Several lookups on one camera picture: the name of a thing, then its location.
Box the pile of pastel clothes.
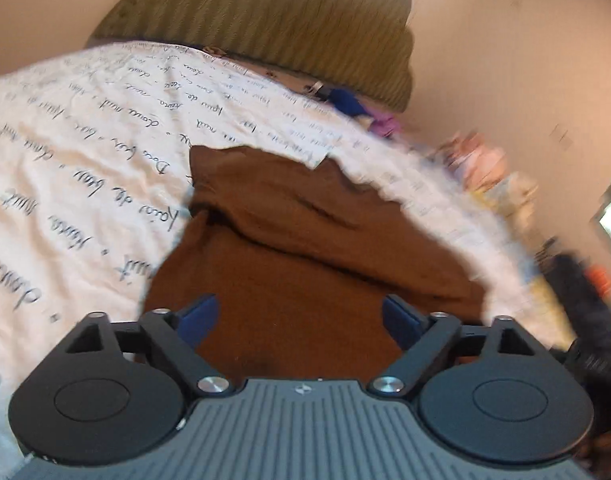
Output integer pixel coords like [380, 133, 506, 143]
[435, 130, 541, 221]

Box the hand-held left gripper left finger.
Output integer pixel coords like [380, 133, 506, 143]
[66, 294, 236, 399]

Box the purple cloth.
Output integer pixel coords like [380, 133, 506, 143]
[368, 110, 401, 140]

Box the blue cloth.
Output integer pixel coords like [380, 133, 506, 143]
[325, 87, 369, 117]

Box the brown garment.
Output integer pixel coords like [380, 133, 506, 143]
[140, 144, 491, 382]

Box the white script-printed blanket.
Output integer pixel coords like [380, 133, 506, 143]
[0, 40, 576, 466]

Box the dark cloth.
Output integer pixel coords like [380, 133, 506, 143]
[545, 252, 611, 346]

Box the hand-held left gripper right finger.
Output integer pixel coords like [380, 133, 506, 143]
[368, 294, 539, 399]

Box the olive striped headboard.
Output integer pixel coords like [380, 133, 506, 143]
[86, 0, 416, 113]

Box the window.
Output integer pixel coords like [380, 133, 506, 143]
[588, 180, 611, 261]

